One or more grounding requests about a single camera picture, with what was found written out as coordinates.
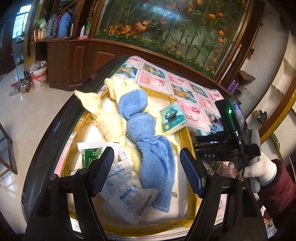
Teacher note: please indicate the colourful printed tablecloth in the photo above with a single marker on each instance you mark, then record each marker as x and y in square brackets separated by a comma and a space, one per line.
[197, 102]

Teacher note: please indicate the large flower aquarium painting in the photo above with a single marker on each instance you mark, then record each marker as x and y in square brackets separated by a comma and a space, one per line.
[203, 35]

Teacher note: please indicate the large blue towel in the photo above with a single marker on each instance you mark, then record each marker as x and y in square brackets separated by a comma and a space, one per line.
[157, 169]

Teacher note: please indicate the purple bottles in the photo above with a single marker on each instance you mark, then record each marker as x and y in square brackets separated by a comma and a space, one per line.
[233, 86]

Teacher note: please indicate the yellow cardboard box tray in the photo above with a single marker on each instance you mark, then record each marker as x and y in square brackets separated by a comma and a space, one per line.
[154, 224]

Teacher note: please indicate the blue water jug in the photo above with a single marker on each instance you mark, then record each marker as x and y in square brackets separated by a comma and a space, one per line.
[64, 25]

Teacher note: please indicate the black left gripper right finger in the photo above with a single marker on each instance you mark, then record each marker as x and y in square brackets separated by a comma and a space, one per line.
[195, 172]

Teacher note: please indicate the white desiccant packet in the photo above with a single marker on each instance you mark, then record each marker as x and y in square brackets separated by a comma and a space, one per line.
[123, 196]

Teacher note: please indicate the green white small packet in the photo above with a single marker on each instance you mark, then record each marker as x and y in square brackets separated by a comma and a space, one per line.
[89, 155]

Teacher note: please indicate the white gloved right hand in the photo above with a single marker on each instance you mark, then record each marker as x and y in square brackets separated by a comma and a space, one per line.
[262, 171]

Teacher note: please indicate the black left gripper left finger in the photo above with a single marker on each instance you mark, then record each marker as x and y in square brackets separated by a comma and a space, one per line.
[99, 169]

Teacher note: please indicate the white plastic bucket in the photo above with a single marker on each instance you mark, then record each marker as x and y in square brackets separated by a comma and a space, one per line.
[38, 74]

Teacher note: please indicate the teal cartoon tissue pack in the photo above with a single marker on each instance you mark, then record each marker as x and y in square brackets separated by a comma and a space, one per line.
[173, 118]

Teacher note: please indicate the yellow towel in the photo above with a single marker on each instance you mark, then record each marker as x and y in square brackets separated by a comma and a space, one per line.
[107, 119]

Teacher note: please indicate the red right sleeve forearm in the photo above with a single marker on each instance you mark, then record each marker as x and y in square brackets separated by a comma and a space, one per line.
[279, 195]

